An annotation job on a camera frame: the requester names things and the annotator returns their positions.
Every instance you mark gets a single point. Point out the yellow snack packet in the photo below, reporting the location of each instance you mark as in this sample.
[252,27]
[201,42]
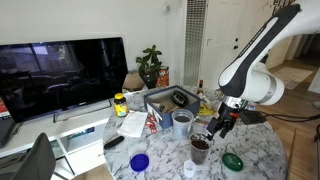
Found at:
[206,110]

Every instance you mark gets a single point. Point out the dark laptop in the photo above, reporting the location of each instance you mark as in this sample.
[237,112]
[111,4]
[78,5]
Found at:
[6,131]

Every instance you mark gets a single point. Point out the black case in box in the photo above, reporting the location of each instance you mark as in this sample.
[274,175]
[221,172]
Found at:
[180,98]

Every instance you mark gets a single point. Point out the black chair back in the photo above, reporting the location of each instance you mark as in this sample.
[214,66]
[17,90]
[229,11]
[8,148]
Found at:
[36,160]

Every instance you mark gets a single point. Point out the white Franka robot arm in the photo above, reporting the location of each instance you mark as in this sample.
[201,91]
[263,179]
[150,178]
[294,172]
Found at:
[246,76]

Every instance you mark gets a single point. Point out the white door black lock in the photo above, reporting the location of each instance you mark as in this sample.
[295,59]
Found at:
[220,30]

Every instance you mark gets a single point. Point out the blue plastic lid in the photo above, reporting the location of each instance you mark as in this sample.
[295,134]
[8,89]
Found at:
[139,162]

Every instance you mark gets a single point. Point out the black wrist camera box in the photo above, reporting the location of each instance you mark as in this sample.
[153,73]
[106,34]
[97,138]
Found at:
[253,117]

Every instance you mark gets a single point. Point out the dark blue shoe box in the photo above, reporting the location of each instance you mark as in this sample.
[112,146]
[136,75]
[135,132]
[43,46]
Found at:
[166,121]

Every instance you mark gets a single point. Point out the green potted plant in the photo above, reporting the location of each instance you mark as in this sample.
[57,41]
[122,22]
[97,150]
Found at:
[150,65]

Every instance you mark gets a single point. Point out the red sauce packets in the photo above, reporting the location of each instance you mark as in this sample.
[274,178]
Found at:
[152,125]

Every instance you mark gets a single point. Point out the yellow lid vitamin bottle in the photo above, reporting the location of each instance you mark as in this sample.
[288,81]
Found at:
[120,106]

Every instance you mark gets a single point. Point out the clear cup with dark contents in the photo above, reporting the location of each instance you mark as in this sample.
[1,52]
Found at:
[200,150]

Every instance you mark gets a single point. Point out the clear plastic water bottle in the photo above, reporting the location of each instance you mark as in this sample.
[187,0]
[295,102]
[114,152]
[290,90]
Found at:
[251,106]

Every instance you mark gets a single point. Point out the beige floor rug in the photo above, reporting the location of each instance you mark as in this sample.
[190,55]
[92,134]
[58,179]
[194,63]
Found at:
[291,77]

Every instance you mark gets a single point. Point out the larger clear plastic cup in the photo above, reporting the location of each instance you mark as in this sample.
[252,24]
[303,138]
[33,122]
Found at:
[176,131]

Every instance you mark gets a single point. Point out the white television stand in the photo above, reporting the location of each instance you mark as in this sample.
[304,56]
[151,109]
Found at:
[50,136]

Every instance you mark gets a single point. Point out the tall white vent grille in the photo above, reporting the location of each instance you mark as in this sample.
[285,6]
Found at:
[195,40]

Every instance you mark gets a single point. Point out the white paper napkin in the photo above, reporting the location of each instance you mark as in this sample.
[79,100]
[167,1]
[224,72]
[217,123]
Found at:
[132,124]

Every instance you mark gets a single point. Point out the red cap hot sauce bottle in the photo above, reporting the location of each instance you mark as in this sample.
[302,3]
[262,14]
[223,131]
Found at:
[200,88]

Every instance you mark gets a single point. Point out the red book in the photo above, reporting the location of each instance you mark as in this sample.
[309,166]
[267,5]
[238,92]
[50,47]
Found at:
[4,110]

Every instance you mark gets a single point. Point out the black flat screen television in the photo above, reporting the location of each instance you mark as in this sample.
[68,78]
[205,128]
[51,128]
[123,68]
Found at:
[60,75]

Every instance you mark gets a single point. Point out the wooden pieces in box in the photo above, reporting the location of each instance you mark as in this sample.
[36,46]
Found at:
[168,107]

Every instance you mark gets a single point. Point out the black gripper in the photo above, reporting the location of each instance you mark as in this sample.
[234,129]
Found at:
[228,114]

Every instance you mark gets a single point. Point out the black remote control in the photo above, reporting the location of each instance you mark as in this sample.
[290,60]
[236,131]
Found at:
[114,142]

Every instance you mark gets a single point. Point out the white wall thermostat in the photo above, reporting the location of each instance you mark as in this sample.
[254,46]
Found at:
[166,8]

